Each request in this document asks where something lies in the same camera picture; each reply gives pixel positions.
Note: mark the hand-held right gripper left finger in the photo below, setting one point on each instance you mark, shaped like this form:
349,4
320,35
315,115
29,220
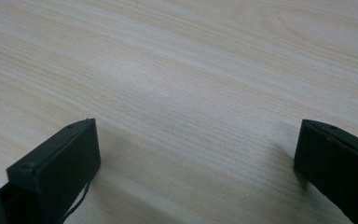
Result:
59,165

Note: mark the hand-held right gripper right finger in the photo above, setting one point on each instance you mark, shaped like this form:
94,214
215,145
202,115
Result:
338,161

